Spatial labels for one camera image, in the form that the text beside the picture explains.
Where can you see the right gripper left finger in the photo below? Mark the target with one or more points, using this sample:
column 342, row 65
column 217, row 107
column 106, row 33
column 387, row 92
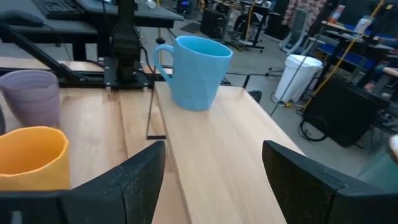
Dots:
column 93, row 199

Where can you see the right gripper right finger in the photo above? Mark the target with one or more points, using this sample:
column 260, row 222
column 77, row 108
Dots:
column 311, row 193

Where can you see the yellow faceted mug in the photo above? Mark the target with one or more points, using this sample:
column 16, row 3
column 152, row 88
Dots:
column 31, row 155

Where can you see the light blue faceted mug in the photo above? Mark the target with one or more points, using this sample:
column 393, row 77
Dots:
column 199, row 74

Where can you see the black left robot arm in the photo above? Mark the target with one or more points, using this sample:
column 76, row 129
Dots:
column 126, row 37

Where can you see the black equipment case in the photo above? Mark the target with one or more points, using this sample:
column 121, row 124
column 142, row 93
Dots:
column 342, row 112

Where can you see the white trash bin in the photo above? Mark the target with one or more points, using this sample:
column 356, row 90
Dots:
column 297, row 77

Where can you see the desk with blue panel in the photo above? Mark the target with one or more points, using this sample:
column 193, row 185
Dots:
column 351, row 57

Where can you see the person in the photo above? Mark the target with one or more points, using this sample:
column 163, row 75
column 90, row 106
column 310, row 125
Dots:
column 391, row 72

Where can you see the grey office chair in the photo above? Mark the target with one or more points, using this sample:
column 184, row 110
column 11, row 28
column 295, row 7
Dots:
column 295, row 28

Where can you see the black desk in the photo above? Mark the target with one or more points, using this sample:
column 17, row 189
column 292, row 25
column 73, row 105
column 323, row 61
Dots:
column 149, row 15
column 71, row 31

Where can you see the patterned curtain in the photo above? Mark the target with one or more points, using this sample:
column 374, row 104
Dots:
column 308, row 9

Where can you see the black keyboard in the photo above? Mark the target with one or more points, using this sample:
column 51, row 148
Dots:
column 59, row 7

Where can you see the black computer tower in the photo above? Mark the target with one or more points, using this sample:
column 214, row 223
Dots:
column 211, row 25

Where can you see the black computer mouse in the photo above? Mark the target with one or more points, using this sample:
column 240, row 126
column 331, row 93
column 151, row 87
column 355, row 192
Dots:
column 20, row 18

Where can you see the black aluminium table frame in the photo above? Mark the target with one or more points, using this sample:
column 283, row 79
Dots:
column 77, row 82

